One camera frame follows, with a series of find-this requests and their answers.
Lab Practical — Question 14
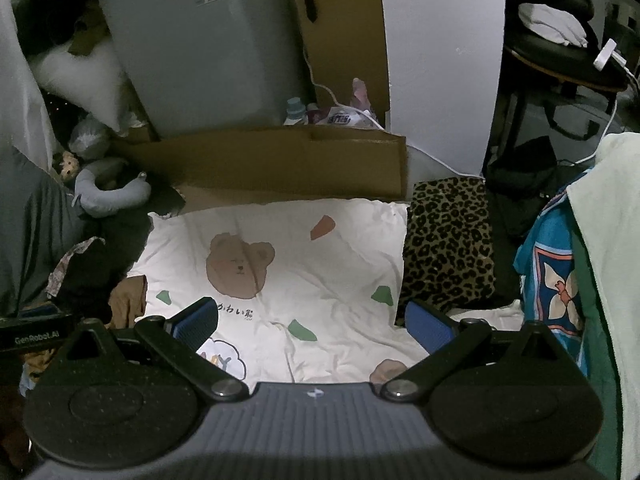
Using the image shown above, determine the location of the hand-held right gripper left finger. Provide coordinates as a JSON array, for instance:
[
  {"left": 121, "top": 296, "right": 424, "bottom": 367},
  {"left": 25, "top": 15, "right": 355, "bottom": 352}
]
[{"left": 64, "top": 295, "right": 251, "bottom": 402}]

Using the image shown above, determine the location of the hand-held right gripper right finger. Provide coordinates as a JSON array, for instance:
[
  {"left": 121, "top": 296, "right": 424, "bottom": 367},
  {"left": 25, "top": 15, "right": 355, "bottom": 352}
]
[{"left": 379, "top": 299, "right": 567, "bottom": 402}]

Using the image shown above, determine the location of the leopard print garment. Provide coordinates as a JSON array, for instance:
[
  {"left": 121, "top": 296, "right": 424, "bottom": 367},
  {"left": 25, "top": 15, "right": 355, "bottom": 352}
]
[{"left": 396, "top": 176, "right": 497, "bottom": 327}]

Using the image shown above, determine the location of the olive brown garment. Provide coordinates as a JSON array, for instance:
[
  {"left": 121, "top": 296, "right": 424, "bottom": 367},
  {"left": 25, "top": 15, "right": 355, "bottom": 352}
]
[{"left": 109, "top": 275, "right": 149, "bottom": 327}]

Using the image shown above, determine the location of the floral patterned cloth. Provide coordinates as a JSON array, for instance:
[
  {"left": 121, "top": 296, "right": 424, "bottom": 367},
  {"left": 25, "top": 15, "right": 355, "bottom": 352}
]
[{"left": 46, "top": 236, "right": 107, "bottom": 297}]

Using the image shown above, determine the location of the black garment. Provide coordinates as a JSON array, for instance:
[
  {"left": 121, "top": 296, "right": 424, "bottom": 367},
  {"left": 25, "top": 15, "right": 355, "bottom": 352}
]
[{"left": 64, "top": 204, "right": 157, "bottom": 322}]

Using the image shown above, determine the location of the dark grey cloth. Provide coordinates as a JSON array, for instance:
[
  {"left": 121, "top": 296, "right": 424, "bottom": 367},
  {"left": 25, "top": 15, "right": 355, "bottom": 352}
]
[{"left": 0, "top": 144, "right": 102, "bottom": 317}]

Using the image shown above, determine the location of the bear print blanket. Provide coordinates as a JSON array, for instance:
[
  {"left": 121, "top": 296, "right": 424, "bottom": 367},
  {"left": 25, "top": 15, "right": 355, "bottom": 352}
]
[{"left": 126, "top": 196, "right": 527, "bottom": 385}]

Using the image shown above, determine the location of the blue patterned cloth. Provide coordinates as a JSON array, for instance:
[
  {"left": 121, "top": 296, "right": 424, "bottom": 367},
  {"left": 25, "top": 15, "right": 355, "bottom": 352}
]
[{"left": 514, "top": 184, "right": 592, "bottom": 377}]

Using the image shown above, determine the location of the grey plush toy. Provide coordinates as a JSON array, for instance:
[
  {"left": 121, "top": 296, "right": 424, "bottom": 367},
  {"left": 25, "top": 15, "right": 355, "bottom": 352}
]
[{"left": 71, "top": 156, "right": 152, "bottom": 219}]

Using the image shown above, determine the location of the small brown doll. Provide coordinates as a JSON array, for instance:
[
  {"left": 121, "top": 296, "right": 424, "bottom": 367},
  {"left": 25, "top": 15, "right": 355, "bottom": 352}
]
[{"left": 51, "top": 151, "right": 82, "bottom": 182}]

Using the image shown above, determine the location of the cardboard box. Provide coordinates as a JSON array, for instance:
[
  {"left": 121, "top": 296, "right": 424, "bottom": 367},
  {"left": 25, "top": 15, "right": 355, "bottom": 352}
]
[{"left": 109, "top": 126, "right": 409, "bottom": 202}]

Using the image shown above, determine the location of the grey plastic bag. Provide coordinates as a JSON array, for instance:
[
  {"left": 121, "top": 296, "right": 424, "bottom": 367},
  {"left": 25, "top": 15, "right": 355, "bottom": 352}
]
[{"left": 66, "top": 114, "right": 112, "bottom": 162}]

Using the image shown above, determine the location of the light green towel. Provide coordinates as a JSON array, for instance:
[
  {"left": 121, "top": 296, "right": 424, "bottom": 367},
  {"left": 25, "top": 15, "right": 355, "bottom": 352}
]
[{"left": 566, "top": 131, "right": 640, "bottom": 480}]

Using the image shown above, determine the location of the printed plastic bag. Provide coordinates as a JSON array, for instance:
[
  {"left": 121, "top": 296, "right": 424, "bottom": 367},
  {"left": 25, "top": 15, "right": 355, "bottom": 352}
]
[{"left": 306, "top": 104, "right": 387, "bottom": 132}]

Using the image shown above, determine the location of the plastic bottle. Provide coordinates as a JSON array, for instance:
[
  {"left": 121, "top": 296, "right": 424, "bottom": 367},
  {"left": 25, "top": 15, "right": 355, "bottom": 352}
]
[{"left": 284, "top": 96, "right": 308, "bottom": 127}]

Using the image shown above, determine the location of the pink toy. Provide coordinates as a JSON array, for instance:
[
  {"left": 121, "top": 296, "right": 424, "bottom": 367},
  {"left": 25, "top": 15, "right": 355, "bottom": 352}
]
[{"left": 351, "top": 77, "right": 372, "bottom": 112}]

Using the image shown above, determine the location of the white pillow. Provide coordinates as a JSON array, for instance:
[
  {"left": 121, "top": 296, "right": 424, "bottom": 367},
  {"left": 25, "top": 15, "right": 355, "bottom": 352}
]
[{"left": 26, "top": 41, "right": 134, "bottom": 134}]

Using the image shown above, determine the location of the black chair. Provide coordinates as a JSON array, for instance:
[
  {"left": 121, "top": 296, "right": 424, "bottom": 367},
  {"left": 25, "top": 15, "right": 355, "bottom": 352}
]
[{"left": 492, "top": 0, "right": 632, "bottom": 162}]

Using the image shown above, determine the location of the tall cardboard sheet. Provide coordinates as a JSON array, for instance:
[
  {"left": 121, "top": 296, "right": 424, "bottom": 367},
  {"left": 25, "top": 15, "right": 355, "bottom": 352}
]
[{"left": 294, "top": 0, "right": 392, "bottom": 129}]

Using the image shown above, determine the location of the white charger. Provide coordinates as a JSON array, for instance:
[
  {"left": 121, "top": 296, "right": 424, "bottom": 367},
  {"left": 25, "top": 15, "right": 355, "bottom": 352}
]
[{"left": 592, "top": 38, "right": 632, "bottom": 69}]

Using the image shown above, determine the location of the white cloth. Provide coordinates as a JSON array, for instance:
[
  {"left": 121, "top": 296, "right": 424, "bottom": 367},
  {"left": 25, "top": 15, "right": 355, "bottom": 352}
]
[{"left": 516, "top": 2, "right": 589, "bottom": 48}]

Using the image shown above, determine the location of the white charger cable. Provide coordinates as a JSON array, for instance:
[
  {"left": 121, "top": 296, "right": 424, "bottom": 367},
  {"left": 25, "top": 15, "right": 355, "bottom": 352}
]
[{"left": 574, "top": 59, "right": 640, "bottom": 167}]

